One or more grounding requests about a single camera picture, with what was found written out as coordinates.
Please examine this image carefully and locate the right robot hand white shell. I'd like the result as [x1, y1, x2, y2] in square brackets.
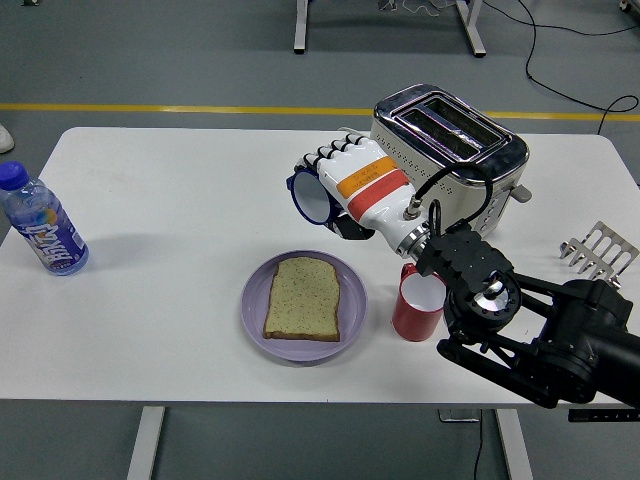
[298, 132, 430, 250]

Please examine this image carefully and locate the blue enamel cup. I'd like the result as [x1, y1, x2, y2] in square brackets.
[285, 168, 341, 227]

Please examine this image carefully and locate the slice of bread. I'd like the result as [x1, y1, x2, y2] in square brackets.
[262, 256, 342, 344]

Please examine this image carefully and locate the red enamel cup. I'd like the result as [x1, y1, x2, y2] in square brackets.
[391, 263, 449, 344]

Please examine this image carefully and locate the black desk control panel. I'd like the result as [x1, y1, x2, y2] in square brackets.
[568, 408, 640, 424]

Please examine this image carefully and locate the cream and chrome toaster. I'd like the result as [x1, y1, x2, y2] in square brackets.
[368, 83, 533, 239]

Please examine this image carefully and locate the grey background table leg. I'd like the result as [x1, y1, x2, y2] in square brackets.
[454, 0, 488, 58]
[292, 0, 311, 55]

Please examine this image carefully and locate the purple round plate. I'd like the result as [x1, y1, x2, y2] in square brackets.
[240, 249, 369, 363]

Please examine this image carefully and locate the metal toast rack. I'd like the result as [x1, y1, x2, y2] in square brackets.
[558, 221, 640, 290]

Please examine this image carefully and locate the white table leg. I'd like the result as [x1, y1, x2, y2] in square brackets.
[494, 408, 535, 480]
[125, 406, 167, 480]

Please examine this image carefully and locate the plastic bottle with purple cap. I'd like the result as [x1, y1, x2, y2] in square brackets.
[0, 160, 90, 278]

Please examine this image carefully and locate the white floor cable tangle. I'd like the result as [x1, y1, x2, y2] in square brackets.
[377, 0, 459, 16]

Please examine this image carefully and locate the black floor cable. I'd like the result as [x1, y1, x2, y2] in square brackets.
[482, 0, 640, 37]
[514, 0, 640, 135]

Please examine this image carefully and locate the grey bracket under table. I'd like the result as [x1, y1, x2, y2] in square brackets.
[438, 408, 481, 424]

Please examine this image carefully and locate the black cable under table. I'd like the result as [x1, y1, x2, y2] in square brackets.
[472, 422, 487, 480]

